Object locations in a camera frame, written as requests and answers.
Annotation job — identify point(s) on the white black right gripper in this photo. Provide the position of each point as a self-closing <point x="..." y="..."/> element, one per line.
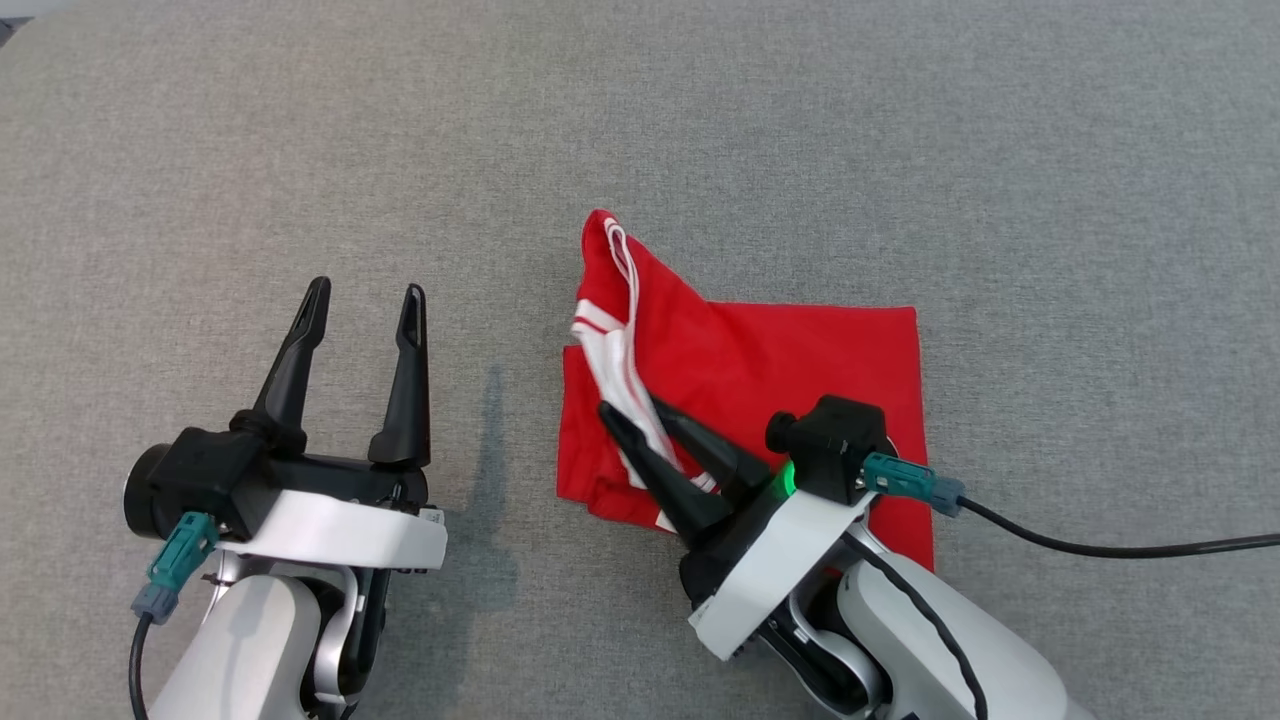
<point x="770" y="560"/>

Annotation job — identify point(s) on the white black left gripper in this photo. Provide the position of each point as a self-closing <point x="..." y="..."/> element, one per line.
<point x="330" y="530"/>

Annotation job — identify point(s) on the red white t-shirt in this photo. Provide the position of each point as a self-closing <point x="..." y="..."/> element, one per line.
<point x="800" y="370"/>

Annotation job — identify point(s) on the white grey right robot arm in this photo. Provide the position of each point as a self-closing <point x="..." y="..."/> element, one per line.
<point x="900" y="640"/>

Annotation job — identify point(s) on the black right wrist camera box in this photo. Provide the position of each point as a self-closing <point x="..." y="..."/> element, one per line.
<point x="835" y="445"/>

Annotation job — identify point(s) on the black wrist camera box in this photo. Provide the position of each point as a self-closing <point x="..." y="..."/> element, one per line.
<point x="835" y="445"/>
<point x="210" y="470"/>

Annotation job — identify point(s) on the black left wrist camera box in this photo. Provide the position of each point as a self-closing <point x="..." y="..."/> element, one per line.
<point x="210" y="470"/>

